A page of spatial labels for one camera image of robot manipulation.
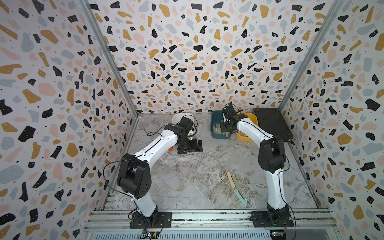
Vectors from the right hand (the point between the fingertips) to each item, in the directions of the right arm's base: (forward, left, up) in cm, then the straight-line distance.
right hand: (224, 127), depth 101 cm
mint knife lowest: (-43, -8, -10) cm, 45 cm away
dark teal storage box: (+14, +4, -5) cm, 15 cm away
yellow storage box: (+16, -23, -7) cm, 28 cm away
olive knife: (-33, -5, -11) cm, 35 cm away
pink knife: (-32, -2, -10) cm, 34 cm away
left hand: (-21, +17, +4) cm, 28 cm away
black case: (+12, -37, -6) cm, 39 cm away
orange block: (-13, +36, -8) cm, 39 cm away
